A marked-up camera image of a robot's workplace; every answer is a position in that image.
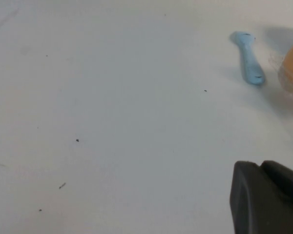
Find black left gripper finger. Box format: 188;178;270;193
230;160;293;234

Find clear plastic egg tray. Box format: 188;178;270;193
267;52;293;112

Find light blue plastic fork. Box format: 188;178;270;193
229;31;266;85

